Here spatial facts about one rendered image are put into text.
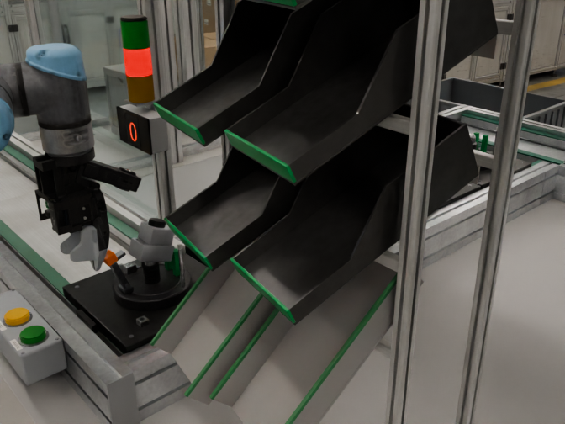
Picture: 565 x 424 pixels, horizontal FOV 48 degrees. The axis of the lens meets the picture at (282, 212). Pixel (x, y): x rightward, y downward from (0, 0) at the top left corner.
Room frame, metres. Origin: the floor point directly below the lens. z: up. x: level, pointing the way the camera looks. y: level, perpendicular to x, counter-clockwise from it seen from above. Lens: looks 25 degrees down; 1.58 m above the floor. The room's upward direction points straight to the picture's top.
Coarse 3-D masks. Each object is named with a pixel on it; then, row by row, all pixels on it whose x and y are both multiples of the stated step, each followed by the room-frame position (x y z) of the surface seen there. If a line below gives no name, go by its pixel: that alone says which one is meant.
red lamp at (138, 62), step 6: (126, 54) 1.17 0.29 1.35; (132, 54) 1.17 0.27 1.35; (138, 54) 1.17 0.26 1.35; (144, 54) 1.17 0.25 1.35; (126, 60) 1.18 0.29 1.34; (132, 60) 1.17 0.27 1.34; (138, 60) 1.17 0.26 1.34; (144, 60) 1.17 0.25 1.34; (150, 60) 1.19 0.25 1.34; (126, 66) 1.18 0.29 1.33; (132, 66) 1.17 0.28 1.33; (138, 66) 1.17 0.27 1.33; (144, 66) 1.17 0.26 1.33; (150, 66) 1.19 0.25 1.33; (126, 72) 1.18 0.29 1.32; (132, 72) 1.17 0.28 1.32; (138, 72) 1.17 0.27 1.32; (144, 72) 1.17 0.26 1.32; (150, 72) 1.19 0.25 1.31
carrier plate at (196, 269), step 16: (112, 272) 1.03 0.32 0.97; (192, 272) 1.03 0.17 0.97; (64, 288) 0.98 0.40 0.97; (80, 288) 0.98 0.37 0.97; (96, 288) 0.98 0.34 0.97; (112, 288) 0.98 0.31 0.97; (80, 304) 0.93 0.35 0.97; (96, 304) 0.93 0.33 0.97; (112, 304) 0.93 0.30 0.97; (96, 320) 0.88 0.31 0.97; (112, 320) 0.88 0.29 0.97; (128, 320) 0.88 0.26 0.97; (160, 320) 0.88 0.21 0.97; (112, 336) 0.84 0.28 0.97; (128, 336) 0.83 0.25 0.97; (144, 336) 0.83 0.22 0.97
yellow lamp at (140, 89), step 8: (128, 80) 1.18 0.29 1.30; (136, 80) 1.17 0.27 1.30; (144, 80) 1.17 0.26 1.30; (152, 80) 1.19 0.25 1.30; (128, 88) 1.18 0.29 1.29; (136, 88) 1.17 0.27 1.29; (144, 88) 1.17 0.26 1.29; (152, 88) 1.19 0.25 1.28; (136, 96) 1.17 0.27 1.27; (144, 96) 1.17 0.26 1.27; (152, 96) 1.18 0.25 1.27
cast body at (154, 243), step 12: (144, 228) 0.98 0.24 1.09; (156, 228) 0.97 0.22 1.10; (168, 228) 0.98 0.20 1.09; (132, 240) 0.97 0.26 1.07; (144, 240) 0.97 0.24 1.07; (156, 240) 0.96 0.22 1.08; (168, 240) 0.98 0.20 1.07; (132, 252) 0.96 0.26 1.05; (144, 252) 0.94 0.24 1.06; (156, 252) 0.96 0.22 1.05; (168, 252) 0.97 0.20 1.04
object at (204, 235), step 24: (240, 168) 0.83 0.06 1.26; (264, 168) 0.84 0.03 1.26; (216, 192) 0.81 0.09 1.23; (240, 192) 0.80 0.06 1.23; (264, 192) 0.78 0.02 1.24; (288, 192) 0.72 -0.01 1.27; (168, 216) 0.77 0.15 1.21; (192, 216) 0.79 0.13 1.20; (216, 216) 0.77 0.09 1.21; (240, 216) 0.75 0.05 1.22; (264, 216) 0.70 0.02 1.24; (192, 240) 0.74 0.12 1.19; (216, 240) 0.72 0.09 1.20; (240, 240) 0.69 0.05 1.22; (216, 264) 0.67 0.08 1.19
